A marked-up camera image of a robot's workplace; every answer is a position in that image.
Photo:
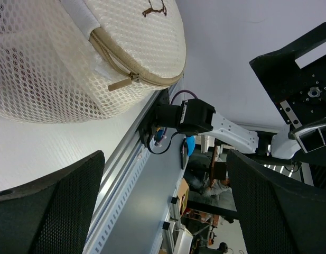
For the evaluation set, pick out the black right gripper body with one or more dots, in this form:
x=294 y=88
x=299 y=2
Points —
x=299 y=93

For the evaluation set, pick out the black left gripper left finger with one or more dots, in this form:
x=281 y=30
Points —
x=52 y=214

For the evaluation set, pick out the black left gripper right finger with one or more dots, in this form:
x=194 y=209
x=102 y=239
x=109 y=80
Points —
x=277 y=214

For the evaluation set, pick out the cream mesh laundry bag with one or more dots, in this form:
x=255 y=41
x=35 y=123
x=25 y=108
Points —
x=75 y=61

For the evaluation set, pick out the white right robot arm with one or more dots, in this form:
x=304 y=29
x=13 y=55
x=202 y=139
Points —
x=195 y=116

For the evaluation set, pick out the white slotted cable duct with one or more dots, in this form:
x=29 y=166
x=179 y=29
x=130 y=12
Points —
x=109 y=205

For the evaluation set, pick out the aluminium frame rail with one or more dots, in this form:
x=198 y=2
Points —
x=145 y=216

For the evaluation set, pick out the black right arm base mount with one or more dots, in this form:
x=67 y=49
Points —
x=148 y=125

